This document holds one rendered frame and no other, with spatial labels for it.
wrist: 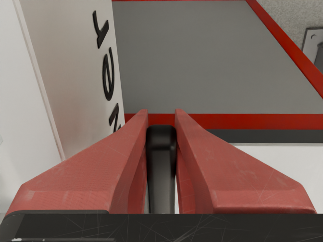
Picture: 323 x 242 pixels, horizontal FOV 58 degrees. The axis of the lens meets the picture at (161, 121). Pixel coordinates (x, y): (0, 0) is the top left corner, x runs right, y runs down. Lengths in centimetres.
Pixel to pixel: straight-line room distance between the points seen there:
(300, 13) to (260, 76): 65
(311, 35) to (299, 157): 83
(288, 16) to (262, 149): 82
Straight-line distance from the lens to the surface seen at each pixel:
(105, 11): 16
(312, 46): 117
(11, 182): 27
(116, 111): 18
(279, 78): 49
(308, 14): 114
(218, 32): 65
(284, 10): 110
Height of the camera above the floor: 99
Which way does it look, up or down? 53 degrees down
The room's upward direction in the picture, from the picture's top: 178 degrees counter-clockwise
